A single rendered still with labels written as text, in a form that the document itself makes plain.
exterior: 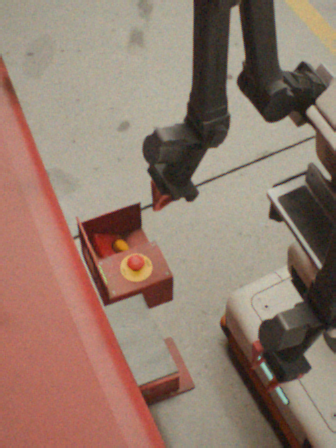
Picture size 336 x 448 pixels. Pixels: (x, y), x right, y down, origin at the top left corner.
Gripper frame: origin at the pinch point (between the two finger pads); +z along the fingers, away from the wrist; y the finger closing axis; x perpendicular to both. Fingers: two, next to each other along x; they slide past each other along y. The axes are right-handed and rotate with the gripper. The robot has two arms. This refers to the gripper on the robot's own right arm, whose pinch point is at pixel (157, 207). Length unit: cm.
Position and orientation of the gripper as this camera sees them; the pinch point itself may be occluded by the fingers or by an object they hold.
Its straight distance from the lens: 167.8
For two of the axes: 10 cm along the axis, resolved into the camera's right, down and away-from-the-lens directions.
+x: 8.0, -1.0, 6.0
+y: 4.6, 7.4, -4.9
